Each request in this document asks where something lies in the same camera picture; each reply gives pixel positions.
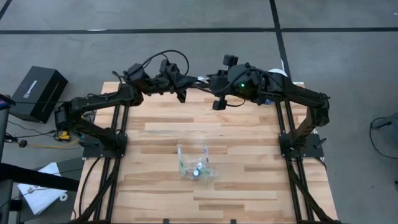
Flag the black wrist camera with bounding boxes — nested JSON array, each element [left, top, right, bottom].
[[223, 54, 239, 68], [159, 58, 180, 75]]

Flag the black floor cable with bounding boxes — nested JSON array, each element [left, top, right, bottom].
[[369, 116, 398, 160]]

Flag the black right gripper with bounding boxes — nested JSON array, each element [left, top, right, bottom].
[[203, 63, 268, 111]]

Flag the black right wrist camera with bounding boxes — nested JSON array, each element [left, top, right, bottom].
[[223, 54, 239, 68]]

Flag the white-lidded wipes canister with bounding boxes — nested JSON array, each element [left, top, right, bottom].
[[264, 68, 289, 106]]

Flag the black aluminium table frame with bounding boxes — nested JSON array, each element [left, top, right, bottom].
[[74, 81, 340, 224]]

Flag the yellow cable bundle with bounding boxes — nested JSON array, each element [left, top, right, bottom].
[[26, 114, 91, 149]]

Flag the black desk frame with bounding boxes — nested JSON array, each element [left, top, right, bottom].
[[0, 93, 80, 224]]

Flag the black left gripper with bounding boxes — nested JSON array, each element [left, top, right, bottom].
[[146, 73, 201, 104]]

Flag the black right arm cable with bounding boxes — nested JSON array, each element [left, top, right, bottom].
[[226, 98, 247, 108]]

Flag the dark floor stand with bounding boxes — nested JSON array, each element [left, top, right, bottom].
[[369, 111, 398, 131]]

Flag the white paper sheets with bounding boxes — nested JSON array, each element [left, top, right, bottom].
[[17, 162, 68, 216]]

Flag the clear acrylic three-compartment organizer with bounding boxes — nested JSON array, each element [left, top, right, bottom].
[[177, 144, 219, 182]]

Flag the green toothbrush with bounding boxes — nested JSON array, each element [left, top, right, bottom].
[[177, 147, 188, 175]]

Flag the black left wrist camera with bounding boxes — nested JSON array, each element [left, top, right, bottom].
[[159, 58, 180, 75]]

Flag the black cardboard box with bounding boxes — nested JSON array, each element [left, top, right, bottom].
[[9, 65, 69, 124]]

